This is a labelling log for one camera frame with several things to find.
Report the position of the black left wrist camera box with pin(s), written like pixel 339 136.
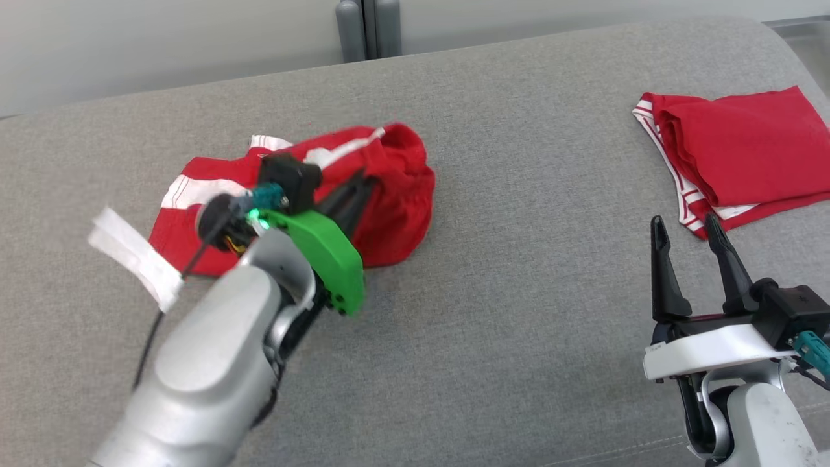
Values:
pixel 288 178

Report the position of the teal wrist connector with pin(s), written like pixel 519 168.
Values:
pixel 267 196
pixel 814 353

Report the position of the red shorts with white stripes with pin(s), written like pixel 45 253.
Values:
pixel 395 207

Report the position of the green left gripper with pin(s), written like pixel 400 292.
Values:
pixel 324 253

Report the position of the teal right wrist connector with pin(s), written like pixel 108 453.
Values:
pixel 814 353

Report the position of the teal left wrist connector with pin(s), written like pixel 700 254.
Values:
pixel 267 196

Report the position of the grey fabric sofa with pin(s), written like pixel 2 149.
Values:
pixel 486 311

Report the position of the grey metal post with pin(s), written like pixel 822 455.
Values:
pixel 350 29
pixel 388 26

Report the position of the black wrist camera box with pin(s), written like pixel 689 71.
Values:
pixel 788 311
pixel 288 178

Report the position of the red basketball jersey with number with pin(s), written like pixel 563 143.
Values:
pixel 746 149

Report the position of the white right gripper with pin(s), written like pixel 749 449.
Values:
pixel 707 353

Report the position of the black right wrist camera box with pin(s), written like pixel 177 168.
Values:
pixel 788 311

